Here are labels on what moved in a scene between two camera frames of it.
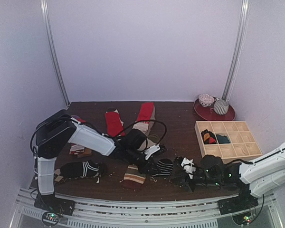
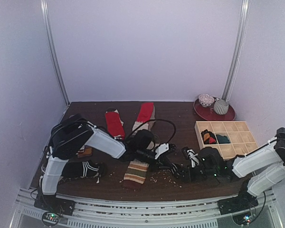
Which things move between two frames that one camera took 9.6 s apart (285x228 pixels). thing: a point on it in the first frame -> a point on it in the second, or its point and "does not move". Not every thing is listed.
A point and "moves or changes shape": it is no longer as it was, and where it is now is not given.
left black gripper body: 149,164 -> 159,163
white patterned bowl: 205,99 does not move
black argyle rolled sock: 208,137 does not move
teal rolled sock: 222,139 does not move
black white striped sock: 166,166 moves or changes shape
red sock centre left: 114,124 does not move
